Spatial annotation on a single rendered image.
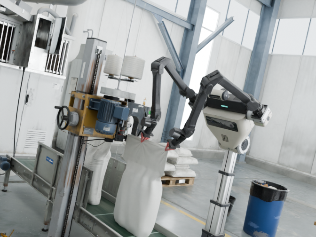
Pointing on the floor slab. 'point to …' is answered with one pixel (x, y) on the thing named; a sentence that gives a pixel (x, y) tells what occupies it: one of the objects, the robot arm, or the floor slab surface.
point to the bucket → (231, 204)
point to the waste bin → (264, 208)
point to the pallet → (170, 181)
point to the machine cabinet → (28, 95)
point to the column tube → (63, 196)
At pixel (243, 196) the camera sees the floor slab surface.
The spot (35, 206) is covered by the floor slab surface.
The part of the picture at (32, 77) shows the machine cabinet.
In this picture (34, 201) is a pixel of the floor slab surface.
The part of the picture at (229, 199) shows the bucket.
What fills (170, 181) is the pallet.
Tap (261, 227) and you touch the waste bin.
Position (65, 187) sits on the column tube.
